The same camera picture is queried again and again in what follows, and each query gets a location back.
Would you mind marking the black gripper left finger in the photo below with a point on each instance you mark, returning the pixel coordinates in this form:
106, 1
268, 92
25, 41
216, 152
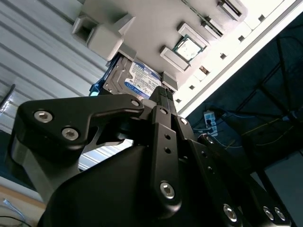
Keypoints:
71, 113

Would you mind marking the hard disk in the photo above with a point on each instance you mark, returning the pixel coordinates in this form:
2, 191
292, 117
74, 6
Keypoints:
137, 78

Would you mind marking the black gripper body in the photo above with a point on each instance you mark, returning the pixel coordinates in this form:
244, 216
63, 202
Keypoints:
106, 194

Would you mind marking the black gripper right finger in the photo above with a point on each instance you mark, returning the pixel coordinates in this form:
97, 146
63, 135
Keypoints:
208, 160

